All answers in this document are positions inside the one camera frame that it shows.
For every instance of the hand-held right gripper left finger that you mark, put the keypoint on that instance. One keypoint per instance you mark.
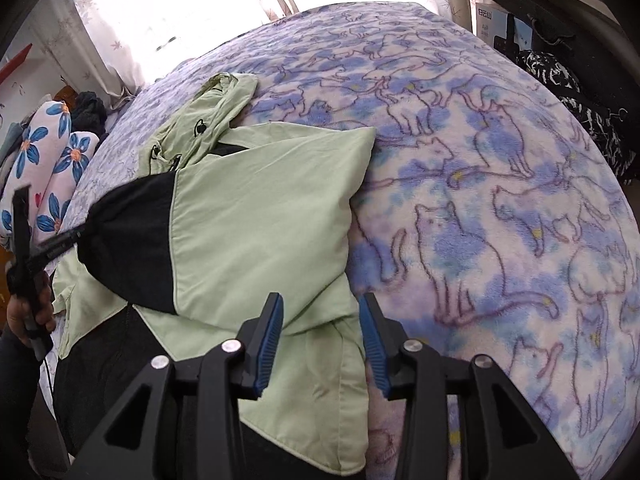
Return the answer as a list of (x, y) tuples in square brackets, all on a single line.
[(267, 345)]

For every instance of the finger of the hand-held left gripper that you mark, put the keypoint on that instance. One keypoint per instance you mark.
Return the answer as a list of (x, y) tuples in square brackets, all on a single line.
[(62, 245)]

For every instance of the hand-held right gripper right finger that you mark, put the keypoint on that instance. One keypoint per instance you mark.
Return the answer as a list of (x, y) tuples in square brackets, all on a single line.
[(372, 340)]

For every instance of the green and black jacket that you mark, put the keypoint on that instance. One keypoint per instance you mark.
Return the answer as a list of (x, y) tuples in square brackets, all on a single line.
[(250, 210)]

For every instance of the dark clothes heap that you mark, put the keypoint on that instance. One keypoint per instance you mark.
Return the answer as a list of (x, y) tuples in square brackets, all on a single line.
[(90, 110)]

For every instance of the person's left hand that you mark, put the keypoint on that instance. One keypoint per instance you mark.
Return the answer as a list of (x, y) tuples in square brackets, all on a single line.
[(46, 305)]

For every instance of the grey folded cloth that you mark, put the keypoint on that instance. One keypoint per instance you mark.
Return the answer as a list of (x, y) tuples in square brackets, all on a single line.
[(9, 152)]

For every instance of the red board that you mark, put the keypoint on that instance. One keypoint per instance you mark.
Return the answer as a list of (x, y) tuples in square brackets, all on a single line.
[(14, 64)]

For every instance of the cat print fleece blanket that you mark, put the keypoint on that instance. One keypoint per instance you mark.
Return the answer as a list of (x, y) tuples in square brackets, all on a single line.
[(475, 185)]

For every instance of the black and white patterned cloth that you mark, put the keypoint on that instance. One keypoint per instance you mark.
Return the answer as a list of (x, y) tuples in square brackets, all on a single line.
[(575, 90)]

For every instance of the white and blue box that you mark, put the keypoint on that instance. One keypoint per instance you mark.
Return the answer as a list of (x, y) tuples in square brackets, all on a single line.
[(492, 25)]

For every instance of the black bar under shelf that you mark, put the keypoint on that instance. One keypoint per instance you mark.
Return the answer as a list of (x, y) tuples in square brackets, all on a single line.
[(545, 7)]

